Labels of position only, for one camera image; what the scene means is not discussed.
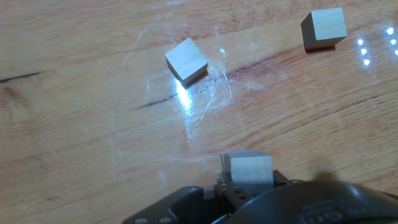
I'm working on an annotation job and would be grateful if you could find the glossy wooden board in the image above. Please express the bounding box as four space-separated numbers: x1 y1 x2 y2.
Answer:
0 0 398 224

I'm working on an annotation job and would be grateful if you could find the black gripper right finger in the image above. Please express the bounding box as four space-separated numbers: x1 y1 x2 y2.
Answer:
272 169 304 188

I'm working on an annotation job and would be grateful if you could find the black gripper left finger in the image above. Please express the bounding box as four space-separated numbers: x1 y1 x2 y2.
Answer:
213 170 254 210

